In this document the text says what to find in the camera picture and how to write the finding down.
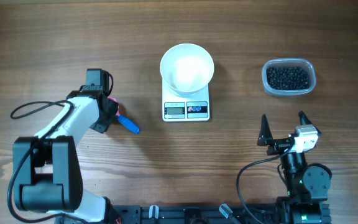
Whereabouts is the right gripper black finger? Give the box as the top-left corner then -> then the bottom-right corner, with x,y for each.
297,111 -> 321,135
257,114 -> 273,146

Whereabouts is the pink scoop with blue handle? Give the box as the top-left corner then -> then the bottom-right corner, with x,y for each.
108,96 -> 140,134

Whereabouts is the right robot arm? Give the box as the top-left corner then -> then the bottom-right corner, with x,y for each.
257,111 -> 333,223

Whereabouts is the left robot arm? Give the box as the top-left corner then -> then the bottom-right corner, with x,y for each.
7,68 -> 119,223

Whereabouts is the white digital kitchen scale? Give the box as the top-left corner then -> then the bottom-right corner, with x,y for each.
162,81 -> 210,122

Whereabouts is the white round bowl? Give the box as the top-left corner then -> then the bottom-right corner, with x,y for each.
160,43 -> 214,95

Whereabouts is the clear plastic food container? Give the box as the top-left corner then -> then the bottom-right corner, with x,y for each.
262,58 -> 316,96

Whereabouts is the pile of black beans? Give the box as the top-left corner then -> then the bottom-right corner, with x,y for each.
266,67 -> 310,90

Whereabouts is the right black camera cable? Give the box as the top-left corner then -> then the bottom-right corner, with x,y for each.
236,146 -> 295,224

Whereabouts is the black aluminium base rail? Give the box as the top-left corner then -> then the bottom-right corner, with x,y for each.
104,203 -> 332,224

